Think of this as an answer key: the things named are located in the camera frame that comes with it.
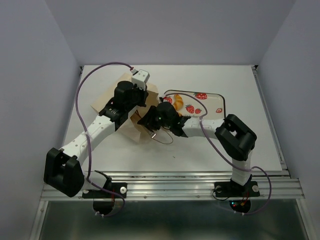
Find strawberry print tray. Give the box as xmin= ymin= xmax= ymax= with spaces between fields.
xmin=163 ymin=90 xmax=226 ymax=120

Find metal tongs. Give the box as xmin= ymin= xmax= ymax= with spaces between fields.
xmin=135 ymin=110 xmax=157 ymax=139

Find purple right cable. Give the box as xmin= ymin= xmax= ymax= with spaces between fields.
xmin=158 ymin=92 xmax=273 ymax=216

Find beige paper bag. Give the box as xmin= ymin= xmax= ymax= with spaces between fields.
xmin=91 ymin=73 xmax=159 ymax=144

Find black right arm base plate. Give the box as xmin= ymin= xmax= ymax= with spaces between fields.
xmin=213 ymin=180 xmax=261 ymax=198

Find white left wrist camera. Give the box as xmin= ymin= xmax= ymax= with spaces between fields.
xmin=131 ymin=70 xmax=150 ymax=89

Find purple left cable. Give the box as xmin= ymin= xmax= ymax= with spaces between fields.
xmin=75 ymin=61 xmax=135 ymax=218

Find aluminium front frame rails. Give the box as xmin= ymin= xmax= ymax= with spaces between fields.
xmin=39 ymin=171 xmax=306 ymax=202

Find aluminium table edge rail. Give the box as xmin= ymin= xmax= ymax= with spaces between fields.
xmin=251 ymin=65 xmax=291 ymax=177

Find fake croissant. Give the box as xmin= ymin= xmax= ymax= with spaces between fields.
xmin=173 ymin=94 xmax=184 ymax=111

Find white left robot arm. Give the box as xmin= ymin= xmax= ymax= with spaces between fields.
xmin=43 ymin=79 xmax=148 ymax=197

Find purple cable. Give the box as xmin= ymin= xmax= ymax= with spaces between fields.
xmin=158 ymin=92 xmax=273 ymax=216
xmin=75 ymin=61 xmax=135 ymax=218

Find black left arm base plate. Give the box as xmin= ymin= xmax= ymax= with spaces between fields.
xmin=78 ymin=180 xmax=129 ymax=200

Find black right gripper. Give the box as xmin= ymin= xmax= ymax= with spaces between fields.
xmin=137 ymin=104 xmax=172 ymax=130

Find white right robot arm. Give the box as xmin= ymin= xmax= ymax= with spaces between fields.
xmin=137 ymin=102 xmax=257 ymax=198

